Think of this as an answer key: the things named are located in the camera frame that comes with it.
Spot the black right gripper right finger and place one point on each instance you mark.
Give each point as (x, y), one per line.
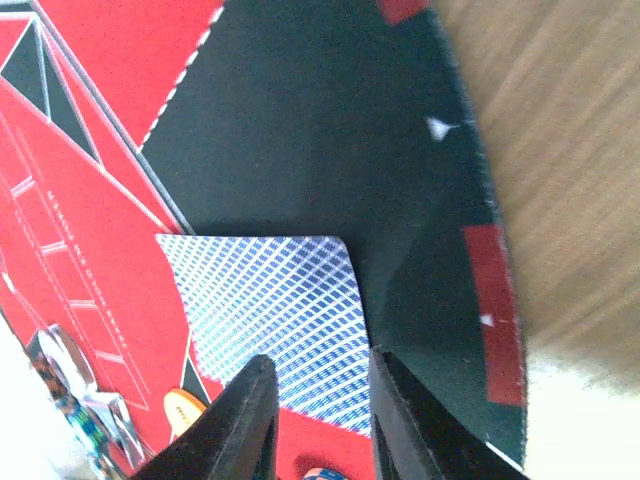
(415, 437)

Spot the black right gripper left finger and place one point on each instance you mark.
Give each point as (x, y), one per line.
(235, 438)

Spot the blue 10 chip bottom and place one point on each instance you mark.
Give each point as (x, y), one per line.
(323, 474)

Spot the dealt card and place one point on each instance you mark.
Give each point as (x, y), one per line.
(294, 299)

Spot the orange big blind button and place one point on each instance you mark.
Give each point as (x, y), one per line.
(182, 409)

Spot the triangular all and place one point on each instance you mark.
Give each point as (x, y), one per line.
(112, 411)

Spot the clear round dealer button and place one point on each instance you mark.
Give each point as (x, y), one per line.
(66, 357)

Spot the round red black poker mat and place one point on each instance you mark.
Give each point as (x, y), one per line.
(123, 120)

